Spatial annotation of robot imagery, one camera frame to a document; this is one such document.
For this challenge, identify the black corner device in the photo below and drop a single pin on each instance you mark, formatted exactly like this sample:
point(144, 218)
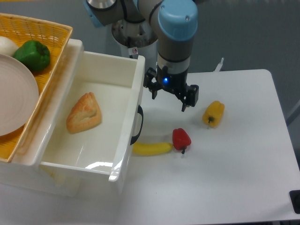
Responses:
point(295, 199)

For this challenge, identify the white onion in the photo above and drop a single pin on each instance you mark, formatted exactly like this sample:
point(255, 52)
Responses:
point(7, 46)

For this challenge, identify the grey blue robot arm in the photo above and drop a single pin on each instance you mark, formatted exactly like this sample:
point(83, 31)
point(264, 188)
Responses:
point(170, 25)

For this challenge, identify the golden pastry bread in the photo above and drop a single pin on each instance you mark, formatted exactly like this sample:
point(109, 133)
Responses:
point(85, 114)

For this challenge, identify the yellow bell pepper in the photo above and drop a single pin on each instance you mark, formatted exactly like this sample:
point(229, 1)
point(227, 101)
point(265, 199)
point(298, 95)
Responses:
point(213, 114)

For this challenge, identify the red bell pepper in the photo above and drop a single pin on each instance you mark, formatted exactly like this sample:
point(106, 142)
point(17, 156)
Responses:
point(180, 139)

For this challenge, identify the beige round plate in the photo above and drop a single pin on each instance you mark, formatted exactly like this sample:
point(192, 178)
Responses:
point(18, 94)

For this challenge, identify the white drawer cabinet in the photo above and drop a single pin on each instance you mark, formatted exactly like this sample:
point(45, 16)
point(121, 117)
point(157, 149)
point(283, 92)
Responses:
point(24, 170)

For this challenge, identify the white clip at table edge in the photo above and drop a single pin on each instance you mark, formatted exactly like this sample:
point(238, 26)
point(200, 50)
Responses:
point(219, 65)

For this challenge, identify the green bell pepper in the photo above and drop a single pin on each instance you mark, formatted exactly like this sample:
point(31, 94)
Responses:
point(34, 55)

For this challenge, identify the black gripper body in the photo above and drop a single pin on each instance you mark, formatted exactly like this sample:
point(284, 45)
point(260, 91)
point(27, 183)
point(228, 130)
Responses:
point(172, 83)

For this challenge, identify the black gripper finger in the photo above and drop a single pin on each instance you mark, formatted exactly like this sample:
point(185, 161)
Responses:
point(188, 95)
point(150, 82)

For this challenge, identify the yellow banana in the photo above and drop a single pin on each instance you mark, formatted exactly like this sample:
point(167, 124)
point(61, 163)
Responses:
point(151, 149)

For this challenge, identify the black upper drawer handle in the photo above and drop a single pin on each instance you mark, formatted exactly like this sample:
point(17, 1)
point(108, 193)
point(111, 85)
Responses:
point(138, 126)

